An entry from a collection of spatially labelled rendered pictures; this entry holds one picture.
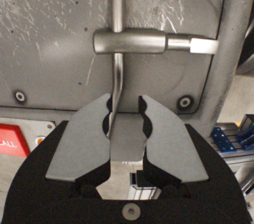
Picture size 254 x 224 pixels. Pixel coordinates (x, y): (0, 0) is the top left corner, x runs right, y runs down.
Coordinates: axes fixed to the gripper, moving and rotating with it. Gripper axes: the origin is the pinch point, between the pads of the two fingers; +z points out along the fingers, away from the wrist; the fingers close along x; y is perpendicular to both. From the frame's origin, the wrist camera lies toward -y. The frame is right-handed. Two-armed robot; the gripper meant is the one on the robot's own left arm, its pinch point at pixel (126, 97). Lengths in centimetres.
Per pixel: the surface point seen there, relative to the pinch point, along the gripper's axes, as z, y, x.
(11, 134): 2.9, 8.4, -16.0
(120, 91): 2.6, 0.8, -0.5
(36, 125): 4.0, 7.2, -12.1
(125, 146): 4.1, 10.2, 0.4
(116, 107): 2.6, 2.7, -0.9
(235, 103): 130, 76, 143
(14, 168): 130, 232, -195
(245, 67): 10.7, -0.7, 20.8
